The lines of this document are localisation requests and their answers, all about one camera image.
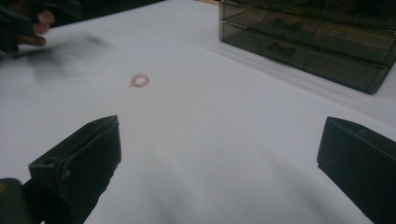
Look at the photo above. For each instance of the white table mat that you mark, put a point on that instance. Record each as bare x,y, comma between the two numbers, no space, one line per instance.
202,140

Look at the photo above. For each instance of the wooden table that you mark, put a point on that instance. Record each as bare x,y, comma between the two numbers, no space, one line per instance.
208,2

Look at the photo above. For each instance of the smoky transparent drawer organiser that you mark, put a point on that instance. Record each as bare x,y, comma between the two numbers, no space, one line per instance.
311,37

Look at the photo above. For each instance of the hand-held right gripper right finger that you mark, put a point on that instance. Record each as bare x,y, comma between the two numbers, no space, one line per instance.
361,165

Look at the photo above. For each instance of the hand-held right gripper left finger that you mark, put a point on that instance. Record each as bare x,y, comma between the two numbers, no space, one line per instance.
77,161

